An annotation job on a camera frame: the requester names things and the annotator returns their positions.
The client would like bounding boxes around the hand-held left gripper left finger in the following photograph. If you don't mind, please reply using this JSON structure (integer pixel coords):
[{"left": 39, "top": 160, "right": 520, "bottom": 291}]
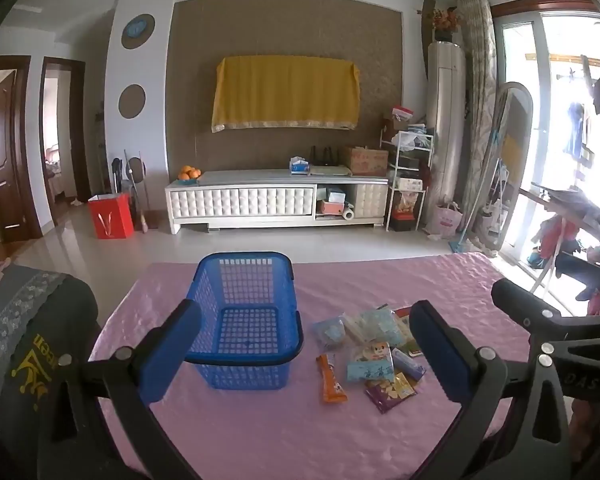
[{"left": 39, "top": 300, "right": 203, "bottom": 480}]

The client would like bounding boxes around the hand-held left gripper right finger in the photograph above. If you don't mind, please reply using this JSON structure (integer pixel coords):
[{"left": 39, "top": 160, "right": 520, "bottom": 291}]
[{"left": 411, "top": 302, "right": 573, "bottom": 480}]

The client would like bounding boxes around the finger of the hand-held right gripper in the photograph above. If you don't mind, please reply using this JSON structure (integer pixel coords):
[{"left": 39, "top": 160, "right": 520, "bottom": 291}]
[
  {"left": 540, "top": 327, "right": 600, "bottom": 403},
  {"left": 491, "top": 278, "right": 600, "bottom": 343}
]

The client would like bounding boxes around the purple chewing gum packet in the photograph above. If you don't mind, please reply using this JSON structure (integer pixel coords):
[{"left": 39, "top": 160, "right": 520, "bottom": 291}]
[{"left": 391, "top": 347, "right": 427, "bottom": 381}]

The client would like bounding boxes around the red packet with pale label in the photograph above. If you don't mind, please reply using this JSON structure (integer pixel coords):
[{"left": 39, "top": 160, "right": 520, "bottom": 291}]
[{"left": 377, "top": 304, "right": 417, "bottom": 322}]

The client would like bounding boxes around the blue plastic basket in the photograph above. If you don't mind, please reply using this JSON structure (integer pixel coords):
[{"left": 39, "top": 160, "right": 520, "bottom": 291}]
[{"left": 182, "top": 251, "right": 306, "bottom": 391}]

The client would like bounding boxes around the orange snack bar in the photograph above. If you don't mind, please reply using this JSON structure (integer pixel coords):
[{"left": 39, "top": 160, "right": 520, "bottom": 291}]
[{"left": 316, "top": 352, "right": 348, "bottom": 405}]

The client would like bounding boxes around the pale blue biscuit packet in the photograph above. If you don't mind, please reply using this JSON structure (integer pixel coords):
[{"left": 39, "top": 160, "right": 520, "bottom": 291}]
[{"left": 311, "top": 316, "right": 348, "bottom": 352}]

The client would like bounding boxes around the yellow purple chips packet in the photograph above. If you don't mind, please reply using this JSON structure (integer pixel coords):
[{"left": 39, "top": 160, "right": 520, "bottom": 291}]
[{"left": 365, "top": 372, "right": 418, "bottom": 415}]

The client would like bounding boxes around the cartoon face snack packet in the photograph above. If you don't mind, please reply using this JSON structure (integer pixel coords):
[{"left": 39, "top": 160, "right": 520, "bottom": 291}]
[{"left": 347, "top": 340, "right": 396, "bottom": 383}]

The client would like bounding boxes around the pale green clear snack packet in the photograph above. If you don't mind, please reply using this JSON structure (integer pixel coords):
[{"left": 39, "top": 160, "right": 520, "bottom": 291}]
[{"left": 352, "top": 308, "right": 412, "bottom": 345}]

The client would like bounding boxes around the red clothing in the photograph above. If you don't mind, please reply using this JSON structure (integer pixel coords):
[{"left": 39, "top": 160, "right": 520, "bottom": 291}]
[{"left": 532, "top": 217, "right": 581, "bottom": 261}]

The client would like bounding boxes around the clothes drying rack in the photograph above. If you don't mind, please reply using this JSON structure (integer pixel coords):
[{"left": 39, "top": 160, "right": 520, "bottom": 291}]
[{"left": 530, "top": 182, "right": 600, "bottom": 311}]

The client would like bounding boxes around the pink white shopping bag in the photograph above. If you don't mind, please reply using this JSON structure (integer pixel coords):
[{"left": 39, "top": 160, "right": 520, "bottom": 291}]
[{"left": 432, "top": 202, "right": 465, "bottom": 238}]

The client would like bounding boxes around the pink tablecloth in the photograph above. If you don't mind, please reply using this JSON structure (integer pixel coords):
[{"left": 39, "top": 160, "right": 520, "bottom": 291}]
[{"left": 87, "top": 252, "right": 563, "bottom": 480}]

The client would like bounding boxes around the red paper bag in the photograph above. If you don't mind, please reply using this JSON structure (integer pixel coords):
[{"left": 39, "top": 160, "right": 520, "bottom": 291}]
[{"left": 88, "top": 192, "right": 134, "bottom": 240}]

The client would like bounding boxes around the white tufted TV cabinet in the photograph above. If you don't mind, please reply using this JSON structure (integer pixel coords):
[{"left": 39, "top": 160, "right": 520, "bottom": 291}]
[{"left": 165, "top": 169, "right": 390, "bottom": 235}]

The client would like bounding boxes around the oval standing mirror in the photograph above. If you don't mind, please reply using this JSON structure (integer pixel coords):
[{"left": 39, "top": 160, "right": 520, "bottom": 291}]
[{"left": 472, "top": 81, "right": 535, "bottom": 253}]

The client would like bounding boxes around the blue hanging garment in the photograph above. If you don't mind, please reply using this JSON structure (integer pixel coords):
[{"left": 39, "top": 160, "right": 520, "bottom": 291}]
[{"left": 565, "top": 102, "right": 587, "bottom": 158}]

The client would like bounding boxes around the cardboard box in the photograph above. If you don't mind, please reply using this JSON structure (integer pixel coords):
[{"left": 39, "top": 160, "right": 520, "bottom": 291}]
[{"left": 341, "top": 146, "right": 390, "bottom": 177}]

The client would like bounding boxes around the standing air conditioner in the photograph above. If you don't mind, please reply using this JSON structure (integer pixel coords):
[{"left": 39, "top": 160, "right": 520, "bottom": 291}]
[{"left": 426, "top": 41, "right": 467, "bottom": 223}]

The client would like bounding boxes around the patterned curtain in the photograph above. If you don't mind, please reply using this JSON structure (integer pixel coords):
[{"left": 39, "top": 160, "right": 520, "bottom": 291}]
[{"left": 457, "top": 0, "right": 498, "bottom": 256}]

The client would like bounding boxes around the dark wooden door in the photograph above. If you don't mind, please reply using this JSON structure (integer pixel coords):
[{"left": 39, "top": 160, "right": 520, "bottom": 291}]
[{"left": 0, "top": 55, "right": 45, "bottom": 251}]

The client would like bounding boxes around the yellow cloth cover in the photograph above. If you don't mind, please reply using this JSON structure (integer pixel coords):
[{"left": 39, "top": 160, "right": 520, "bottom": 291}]
[{"left": 211, "top": 56, "right": 362, "bottom": 133}]

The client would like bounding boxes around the flower vase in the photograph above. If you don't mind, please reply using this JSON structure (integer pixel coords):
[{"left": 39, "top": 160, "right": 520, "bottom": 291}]
[{"left": 432, "top": 7, "right": 463, "bottom": 43}]

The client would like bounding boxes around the blue handled mop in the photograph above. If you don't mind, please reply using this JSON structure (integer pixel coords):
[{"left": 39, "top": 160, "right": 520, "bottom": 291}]
[{"left": 449, "top": 125, "right": 503, "bottom": 255}]

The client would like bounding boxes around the white wire rack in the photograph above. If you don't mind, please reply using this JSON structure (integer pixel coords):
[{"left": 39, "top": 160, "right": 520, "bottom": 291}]
[{"left": 380, "top": 130, "right": 435, "bottom": 233}]

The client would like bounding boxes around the dark wooden door frame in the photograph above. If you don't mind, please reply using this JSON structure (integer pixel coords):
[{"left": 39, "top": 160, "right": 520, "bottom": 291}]
[{"left": 40, "top": 57, "right": 92, "bottom": 221}]

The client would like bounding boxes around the round brown wall disc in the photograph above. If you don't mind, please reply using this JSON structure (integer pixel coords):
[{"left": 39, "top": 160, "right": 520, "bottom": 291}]
[{"left": 118, "top": 84, "right": 147, "bottom": 120}]

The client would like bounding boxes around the round wall clock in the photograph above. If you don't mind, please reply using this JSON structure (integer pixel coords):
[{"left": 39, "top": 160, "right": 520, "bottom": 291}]
[{"left": 121, "top": 13, "right": 156, "bottom": 50}]

